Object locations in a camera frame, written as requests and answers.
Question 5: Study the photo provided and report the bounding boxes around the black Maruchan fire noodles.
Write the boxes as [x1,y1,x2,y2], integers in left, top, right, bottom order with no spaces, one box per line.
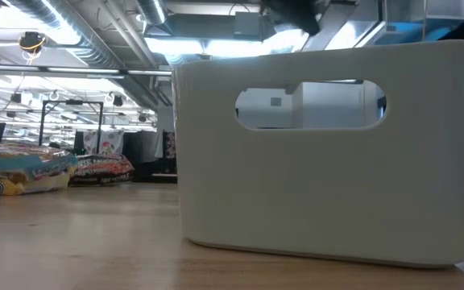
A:
[68,152,135,187]

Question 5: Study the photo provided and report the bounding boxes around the white plastic bin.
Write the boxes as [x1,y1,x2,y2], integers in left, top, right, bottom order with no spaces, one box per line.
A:
[171,39,464,270]

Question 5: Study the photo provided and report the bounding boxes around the small silver spiral duct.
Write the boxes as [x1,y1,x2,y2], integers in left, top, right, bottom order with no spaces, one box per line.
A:
[134,0,169,27]

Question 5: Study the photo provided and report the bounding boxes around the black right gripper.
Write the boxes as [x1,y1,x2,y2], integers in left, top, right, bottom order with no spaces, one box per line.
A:
[260,0,330,37]

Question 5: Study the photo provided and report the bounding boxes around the black metal frame stand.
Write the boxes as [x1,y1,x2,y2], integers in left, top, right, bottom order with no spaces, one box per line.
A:
[37,99,105,148]

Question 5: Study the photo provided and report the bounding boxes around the white patterned cloth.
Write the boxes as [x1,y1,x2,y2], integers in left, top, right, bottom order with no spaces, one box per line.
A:
[81,129,125,156]

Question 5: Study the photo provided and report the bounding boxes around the yellow black cord reel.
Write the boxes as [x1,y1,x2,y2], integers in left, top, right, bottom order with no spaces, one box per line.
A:
[17,31,48,56]

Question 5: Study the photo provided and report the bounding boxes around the grey rectangular ceiling duct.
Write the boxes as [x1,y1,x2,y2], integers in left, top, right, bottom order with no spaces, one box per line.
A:
[375,0,464,44]

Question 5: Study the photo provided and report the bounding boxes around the yellow noodle packet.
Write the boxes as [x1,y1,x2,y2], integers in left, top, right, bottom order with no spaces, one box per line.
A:
[0,140,79,182]

